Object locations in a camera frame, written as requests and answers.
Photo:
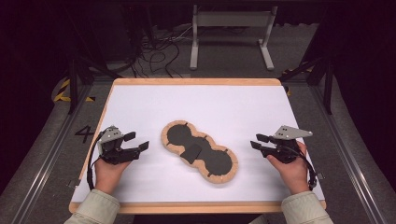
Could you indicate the white table sheet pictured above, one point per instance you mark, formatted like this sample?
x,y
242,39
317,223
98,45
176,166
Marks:
x,y
199,102

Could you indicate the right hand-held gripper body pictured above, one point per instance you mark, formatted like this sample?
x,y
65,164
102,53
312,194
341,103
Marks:
x,y
285,149

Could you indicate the person's right hand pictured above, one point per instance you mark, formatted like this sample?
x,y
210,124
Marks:
x,y
292,175

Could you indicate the grey metal stand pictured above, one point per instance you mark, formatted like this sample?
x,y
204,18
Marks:
x,y
233,19

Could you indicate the black metal stand leg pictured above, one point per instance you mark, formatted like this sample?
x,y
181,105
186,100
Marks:
x,y
327,87
73,87

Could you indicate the person's left hand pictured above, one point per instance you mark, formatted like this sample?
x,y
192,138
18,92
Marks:
x,y
108,175

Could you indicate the aluminium floor rail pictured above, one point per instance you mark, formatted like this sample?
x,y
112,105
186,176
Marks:
x,y
351,161
46,158

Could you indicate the wooden table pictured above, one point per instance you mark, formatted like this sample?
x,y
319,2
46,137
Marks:
x,y
199,81

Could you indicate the small metal table bracket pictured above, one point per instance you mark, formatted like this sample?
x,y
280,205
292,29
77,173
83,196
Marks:
x,y
73,183
320,176

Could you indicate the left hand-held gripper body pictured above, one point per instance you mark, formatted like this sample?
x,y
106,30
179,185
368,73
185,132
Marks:
x,y
115,153

